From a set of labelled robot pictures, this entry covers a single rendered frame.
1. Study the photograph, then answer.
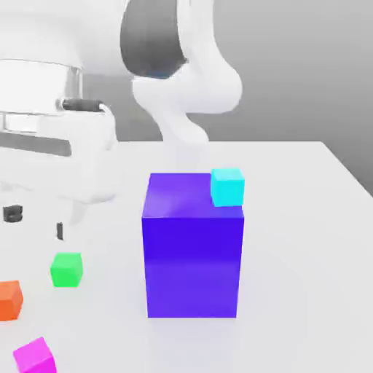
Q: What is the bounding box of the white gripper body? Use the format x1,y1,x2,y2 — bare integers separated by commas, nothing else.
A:
0,111,119,205

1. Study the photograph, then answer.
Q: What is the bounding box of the small green cube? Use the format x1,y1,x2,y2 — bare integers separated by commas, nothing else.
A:
50,252,85,288

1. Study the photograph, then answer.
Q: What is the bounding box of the small orange cube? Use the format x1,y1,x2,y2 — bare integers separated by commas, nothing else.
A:
0,280,25,322

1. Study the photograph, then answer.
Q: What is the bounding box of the small cyan cube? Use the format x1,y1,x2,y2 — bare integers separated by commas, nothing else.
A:
210,167,246,208

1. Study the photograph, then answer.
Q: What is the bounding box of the small magenta cube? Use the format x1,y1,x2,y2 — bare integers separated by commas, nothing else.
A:
12,336,58,373

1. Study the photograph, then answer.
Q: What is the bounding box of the large purple box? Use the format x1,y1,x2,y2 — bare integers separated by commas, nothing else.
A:
141,172,245,319

